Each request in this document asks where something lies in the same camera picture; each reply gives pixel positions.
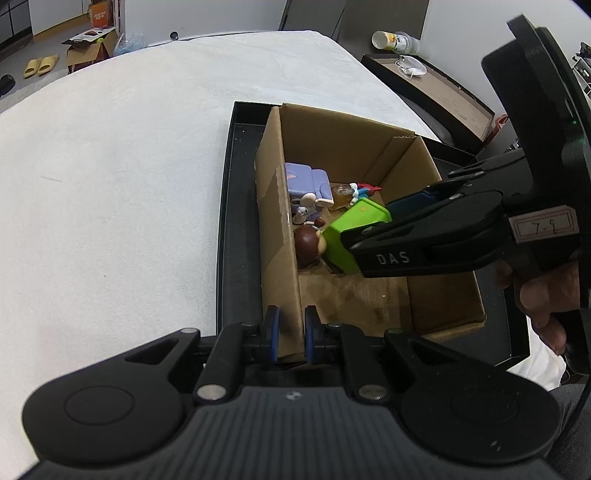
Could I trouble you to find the purple cube toy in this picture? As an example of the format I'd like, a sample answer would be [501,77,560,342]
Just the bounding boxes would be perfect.
[284,162,335,227]

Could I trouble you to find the grey trousers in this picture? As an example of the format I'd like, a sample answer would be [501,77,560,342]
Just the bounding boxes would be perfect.
[547,381,591,480]

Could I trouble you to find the cardboard box with open flaps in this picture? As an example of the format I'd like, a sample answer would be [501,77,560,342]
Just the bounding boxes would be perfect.
[62,27,118,75]

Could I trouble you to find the blue plastic bag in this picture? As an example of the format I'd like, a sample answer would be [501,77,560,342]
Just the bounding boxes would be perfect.
[113,30,149,57]

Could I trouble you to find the person's right hand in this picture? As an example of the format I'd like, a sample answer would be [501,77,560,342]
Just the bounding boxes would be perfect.
[496,261,583,356]

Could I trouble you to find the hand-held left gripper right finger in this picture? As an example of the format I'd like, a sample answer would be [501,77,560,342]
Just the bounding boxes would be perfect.
[304,305,462,403]

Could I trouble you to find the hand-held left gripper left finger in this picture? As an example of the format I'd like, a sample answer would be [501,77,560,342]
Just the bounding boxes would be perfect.
[124,305,281,406]

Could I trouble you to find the brown cardboard box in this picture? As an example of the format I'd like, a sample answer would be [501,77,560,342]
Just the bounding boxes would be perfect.
[255,104,487,367]

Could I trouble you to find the black-rimmed brown board tray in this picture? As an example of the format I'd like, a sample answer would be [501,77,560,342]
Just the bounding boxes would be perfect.
[361,53,496,143]

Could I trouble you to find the white face mask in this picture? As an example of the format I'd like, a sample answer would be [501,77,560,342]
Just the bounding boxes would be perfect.
[396,55,428,77]

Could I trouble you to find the grey chair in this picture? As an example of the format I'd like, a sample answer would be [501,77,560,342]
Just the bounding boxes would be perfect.
[277,0,430,44]

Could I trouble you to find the orange box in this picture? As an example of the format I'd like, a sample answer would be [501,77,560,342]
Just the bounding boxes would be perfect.
[88,0,114,28]

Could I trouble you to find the brown-haired figurine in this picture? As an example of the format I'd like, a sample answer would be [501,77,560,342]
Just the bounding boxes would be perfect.
[294,220,329,271]

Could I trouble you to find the green toy box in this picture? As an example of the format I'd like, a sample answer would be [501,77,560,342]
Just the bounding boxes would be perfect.
[322,198,393,274]

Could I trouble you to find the black tray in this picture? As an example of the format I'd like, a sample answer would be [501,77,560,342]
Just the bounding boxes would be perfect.
[216,100,529,365]

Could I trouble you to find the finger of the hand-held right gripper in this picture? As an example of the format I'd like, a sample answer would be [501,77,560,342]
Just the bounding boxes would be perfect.
[385,152,532,222]
[339,202,504,279]

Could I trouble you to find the clear plastic bottle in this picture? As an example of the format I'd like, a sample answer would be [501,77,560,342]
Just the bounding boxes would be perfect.
[372,31,421,55]

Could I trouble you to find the small bottle toy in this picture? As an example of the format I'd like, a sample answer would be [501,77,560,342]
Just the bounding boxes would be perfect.
[329,181,384,210]

